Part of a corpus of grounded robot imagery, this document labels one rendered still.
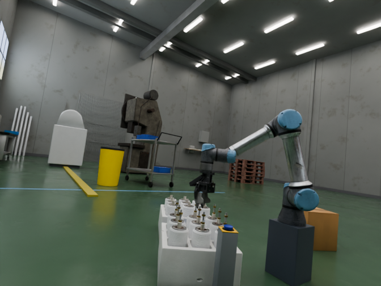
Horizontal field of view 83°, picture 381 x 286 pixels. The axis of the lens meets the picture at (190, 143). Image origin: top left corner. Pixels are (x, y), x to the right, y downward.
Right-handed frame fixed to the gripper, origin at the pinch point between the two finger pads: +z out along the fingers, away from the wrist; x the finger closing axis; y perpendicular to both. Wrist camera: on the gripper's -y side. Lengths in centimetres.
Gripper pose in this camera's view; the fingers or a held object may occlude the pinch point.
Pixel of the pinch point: (199, 205)
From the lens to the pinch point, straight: 127.3
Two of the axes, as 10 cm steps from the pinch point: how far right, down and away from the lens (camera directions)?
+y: 6.8, 0.2, -7.3
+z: -1.2, 9.9, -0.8
